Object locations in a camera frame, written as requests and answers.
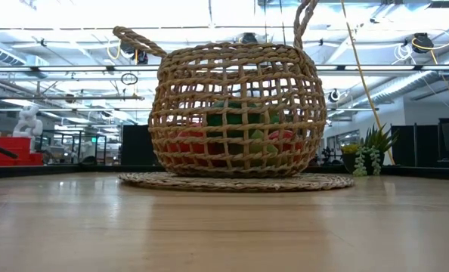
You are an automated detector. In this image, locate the yellow hanging cable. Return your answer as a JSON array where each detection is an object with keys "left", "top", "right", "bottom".
[{"left": 339, "top": 0, "right": 396, "bottom": 166}]

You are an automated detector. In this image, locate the dark ceiling device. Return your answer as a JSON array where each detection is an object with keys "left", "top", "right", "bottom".
[{"left": 119, "top": 37, "right": 149, "bottom": 65}]

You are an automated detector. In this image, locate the black partition panel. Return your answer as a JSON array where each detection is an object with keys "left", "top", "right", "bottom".
[{"left": 390, "top": 124, "right": 441, "bottom": 168}]

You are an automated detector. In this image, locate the white robot figure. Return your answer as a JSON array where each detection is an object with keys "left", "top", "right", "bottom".
[{"left": 11, "top": 104, "right": 44, "bottom": 139}]

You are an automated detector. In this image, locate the dark red round fruit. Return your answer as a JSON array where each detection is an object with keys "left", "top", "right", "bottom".
[{"left": 167, "top": 124, "right": 228, "bottom": 167}]

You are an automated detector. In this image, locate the yellow-green pear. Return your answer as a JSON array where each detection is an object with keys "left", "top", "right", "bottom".
[{"left": 228, "top": 128, "right": 280, "bottom": 167}]

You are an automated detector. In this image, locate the round woven placemat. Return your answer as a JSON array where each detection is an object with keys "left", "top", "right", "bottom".
[{"left": 117, "top": 172, "right": 355, "bottom": 193}]

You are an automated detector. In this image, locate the stack of red bins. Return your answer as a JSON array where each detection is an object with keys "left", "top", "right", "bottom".
[{"left": 0, "top": 136, "right": 44, "bottom": 166}]

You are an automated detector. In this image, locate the large green lime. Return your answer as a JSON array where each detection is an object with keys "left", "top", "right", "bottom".
[{"left": 206, "top": 100, "right": 265, "bottom": 138}]

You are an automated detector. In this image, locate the woven basket with rope handles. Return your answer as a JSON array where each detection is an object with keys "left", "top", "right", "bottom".
[{"left": 112, "top": 0, "right": 328, "bottom": 178}]

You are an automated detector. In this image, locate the red apple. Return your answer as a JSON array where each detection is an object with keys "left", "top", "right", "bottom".
[{"left": 268, "top": 129, "right": 305, "bottom": 163}]

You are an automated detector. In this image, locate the hanging black ring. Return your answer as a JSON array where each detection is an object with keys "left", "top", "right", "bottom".
[{"left": 120, "top": 73, "right": 139, "bottom": 86}]

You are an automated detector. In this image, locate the black computer with blue light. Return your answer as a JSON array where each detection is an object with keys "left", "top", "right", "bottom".
[{"left": 121, "top": 124, "right": 156, "bottom": 167}]

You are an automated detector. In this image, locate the ceiling cable reel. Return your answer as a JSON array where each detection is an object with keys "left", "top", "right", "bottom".
[{"left": 411, "top": 32, "right": 435, "bottom": 54}]

